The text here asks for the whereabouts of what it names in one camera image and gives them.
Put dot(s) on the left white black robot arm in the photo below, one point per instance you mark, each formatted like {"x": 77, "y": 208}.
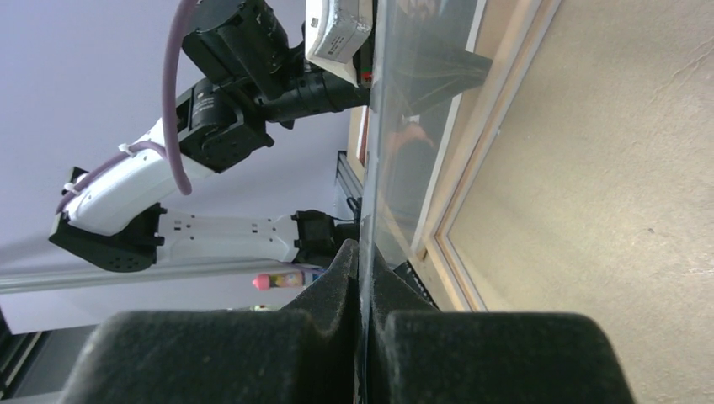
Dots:
{"x": 228, "y": 71}

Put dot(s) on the pink capped bottle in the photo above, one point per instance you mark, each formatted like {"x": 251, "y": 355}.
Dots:
{"x": 289, "y": 280}

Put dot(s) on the white wooden picture frame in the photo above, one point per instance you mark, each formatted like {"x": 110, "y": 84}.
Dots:
{"x": 511, "y": 36}

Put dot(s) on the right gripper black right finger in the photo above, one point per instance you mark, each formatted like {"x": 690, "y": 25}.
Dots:
{"x": 419, "y": 354}

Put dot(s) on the clear acrylic glass sheet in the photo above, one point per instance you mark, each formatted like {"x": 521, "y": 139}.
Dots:
{"x": 390, "y": 139}

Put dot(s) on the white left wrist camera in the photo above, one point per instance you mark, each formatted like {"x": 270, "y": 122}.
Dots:
{"x": 335, "y": 30}

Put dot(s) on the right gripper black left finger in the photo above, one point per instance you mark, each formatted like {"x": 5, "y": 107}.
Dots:
{"x": 302, "y": 353}

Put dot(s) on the brown backing board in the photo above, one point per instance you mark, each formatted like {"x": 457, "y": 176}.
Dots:
{"x": 358, "y": 139}

